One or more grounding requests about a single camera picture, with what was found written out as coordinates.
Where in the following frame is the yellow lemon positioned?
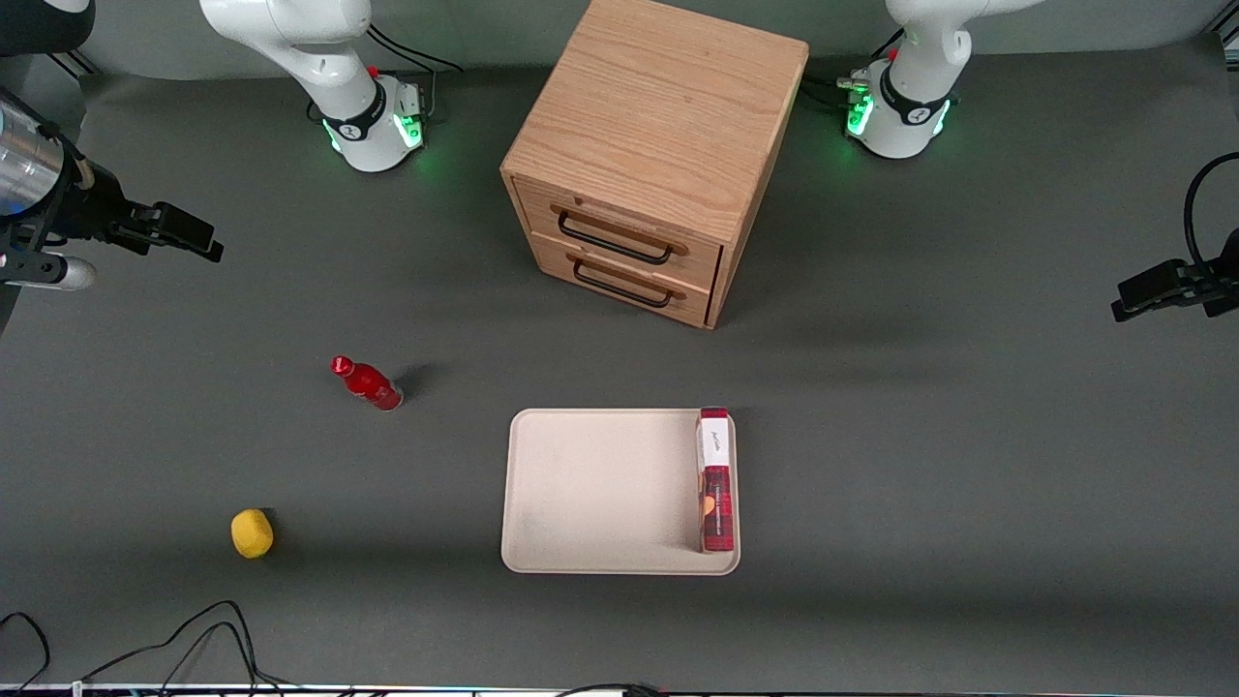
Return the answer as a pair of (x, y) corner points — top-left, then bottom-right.
(230, 508), (275, 560)

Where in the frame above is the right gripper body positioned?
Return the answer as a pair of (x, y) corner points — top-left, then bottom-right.
(44, 143), (138, 245)

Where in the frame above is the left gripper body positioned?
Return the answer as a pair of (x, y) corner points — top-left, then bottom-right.
(1200, 227), (1239, 317)

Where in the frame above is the red cookie box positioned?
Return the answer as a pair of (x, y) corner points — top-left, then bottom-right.
(696, 407), (736, 554)

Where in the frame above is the black looped cable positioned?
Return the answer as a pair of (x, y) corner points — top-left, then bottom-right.
(1183, 152), (1239, 272)

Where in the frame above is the black metal drawer handle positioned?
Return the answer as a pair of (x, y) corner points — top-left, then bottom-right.
(573, 259), (675, 309)
(558, 209), (675, 265)

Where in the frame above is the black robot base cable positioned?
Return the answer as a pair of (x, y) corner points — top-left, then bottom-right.
(801, 29), (906, 107)
(366, 24), (464, 122)

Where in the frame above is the red bottle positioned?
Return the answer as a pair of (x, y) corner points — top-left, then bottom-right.
(330, 355), (405, 412)

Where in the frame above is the wooden drawer cabinet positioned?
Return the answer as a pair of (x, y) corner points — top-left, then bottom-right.
(500, 0), (810, 330)

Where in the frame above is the beige plastic tray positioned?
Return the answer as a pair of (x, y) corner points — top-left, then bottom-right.
(500, 408), (741, 576)

